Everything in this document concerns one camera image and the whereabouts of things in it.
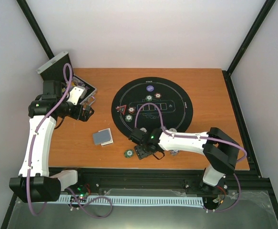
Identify green poker chip stack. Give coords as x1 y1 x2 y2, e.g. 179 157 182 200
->
124 149 134 158

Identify white dealer button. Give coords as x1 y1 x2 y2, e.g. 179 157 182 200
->
168 128 177 133

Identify blue white poker chip stack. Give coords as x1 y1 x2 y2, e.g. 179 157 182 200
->
170 150 180 156

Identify red chip mat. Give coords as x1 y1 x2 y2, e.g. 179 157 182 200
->
154 93 162 99
128 107 135 114

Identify green chip top mat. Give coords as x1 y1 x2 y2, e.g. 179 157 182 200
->
145 95 153 102

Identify red chip top mat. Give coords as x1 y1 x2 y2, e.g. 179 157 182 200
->
154 93 162 99

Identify purple round blind button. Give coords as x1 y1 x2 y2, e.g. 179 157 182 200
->
146 85 154 93

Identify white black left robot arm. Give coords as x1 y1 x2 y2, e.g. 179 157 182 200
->
9 81 94 203

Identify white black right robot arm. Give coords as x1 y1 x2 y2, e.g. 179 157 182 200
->
129 127 247 187

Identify blue playing card deck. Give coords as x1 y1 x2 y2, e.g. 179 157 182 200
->
93 128 112 145

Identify triangular all-in marker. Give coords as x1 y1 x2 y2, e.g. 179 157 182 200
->
115 105 127 115

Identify white playing card box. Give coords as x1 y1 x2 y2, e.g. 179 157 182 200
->
101 128 113 146

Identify round black poker mat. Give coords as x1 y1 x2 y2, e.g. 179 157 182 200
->
111 77 193 137

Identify aluminium poker case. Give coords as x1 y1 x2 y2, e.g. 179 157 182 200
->
37 51 97 105

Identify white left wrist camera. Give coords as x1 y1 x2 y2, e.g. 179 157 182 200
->
67 86 86 105

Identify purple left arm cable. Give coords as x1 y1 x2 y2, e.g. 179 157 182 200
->
26 63 113 219

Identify light blue cable duct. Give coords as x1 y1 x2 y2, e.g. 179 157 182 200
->
52 194 204 208

